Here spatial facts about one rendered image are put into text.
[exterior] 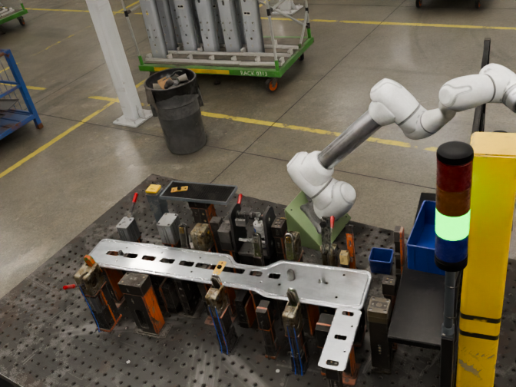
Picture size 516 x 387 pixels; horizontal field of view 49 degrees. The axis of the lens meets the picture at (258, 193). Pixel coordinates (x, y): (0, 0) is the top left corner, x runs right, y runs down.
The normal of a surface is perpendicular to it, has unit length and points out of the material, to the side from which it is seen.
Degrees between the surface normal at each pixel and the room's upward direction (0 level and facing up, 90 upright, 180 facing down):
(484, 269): 89
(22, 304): 0
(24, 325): 0
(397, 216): 0
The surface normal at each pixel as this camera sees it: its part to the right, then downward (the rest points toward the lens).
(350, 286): -0.16, -0.81
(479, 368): -0.35, 0.58
